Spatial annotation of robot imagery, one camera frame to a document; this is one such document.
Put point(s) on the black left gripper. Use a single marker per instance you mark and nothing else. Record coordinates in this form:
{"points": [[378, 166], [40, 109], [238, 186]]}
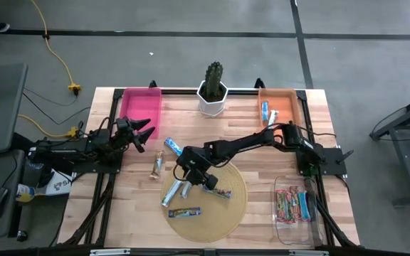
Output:
{"points": [[125, 133]]}

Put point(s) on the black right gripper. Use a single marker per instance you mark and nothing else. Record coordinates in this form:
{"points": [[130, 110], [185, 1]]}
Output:
{"points": [[194, 160]]}

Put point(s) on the blue Chewy granola bar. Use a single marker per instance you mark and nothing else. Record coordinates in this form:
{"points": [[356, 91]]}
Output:
{"points": [[221, 193], [173, 146], [184, 212]]}

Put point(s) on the red wrapper granola bar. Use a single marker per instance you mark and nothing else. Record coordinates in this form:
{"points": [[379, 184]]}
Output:
{"points": [[282, 208], [293, 199]]}

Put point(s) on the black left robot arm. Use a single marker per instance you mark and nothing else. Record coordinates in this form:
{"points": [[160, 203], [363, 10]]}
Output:
{"points": [[66, 151]]}

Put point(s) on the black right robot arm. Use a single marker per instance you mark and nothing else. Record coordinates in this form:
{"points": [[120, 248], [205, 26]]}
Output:
{"points": [[240, 142]]}

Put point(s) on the pink plastic bin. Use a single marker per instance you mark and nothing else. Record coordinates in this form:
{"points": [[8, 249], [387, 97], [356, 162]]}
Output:
{"points": [[141, 106]]}

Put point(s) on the round woven straw placemat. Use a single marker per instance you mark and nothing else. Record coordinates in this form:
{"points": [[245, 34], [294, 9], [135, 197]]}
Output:
{"points": [[219, 220]]}

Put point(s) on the white hexagonal planter pot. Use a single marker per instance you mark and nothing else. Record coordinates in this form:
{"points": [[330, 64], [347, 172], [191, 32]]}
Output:
{"points": [[210, 106]]}

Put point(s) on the green cactus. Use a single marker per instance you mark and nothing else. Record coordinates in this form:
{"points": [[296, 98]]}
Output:
{"points": [[214, 80]]}

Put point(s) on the white printed box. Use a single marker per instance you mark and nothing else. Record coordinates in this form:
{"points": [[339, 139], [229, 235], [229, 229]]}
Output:
{"points": [[61, 185]]}

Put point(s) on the bright blue snack bar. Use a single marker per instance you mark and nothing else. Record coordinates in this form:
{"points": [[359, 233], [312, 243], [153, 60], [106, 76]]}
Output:
{"points": [[304, 208]]}

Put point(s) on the clear plastic container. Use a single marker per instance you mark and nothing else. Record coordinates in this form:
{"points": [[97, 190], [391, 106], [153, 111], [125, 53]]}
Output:
{"points": [[297, 234]]}

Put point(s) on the orange plastic bin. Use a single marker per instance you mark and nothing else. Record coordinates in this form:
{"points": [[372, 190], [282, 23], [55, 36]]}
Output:
{"points": [[287, 103]]}

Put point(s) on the yellow white bottle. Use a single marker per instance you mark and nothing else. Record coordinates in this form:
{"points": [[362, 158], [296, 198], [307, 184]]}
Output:
{"points": [[25, 192]]}

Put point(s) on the black caster wheel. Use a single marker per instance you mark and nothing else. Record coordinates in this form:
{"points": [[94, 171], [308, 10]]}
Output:
{"points": [[21, 235]]}

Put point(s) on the grey desk mat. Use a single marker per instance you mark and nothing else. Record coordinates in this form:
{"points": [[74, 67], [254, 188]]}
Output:
{"points": [[13, 227]]}

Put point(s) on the black aluminium table frame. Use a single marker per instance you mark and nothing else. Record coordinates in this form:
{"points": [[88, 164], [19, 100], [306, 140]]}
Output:
{"points": [[244, 91]]}

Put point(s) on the silver metal bracket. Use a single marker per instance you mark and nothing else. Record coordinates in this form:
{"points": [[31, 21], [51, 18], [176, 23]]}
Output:
{"points": [[110, 252], [308, 253]]}

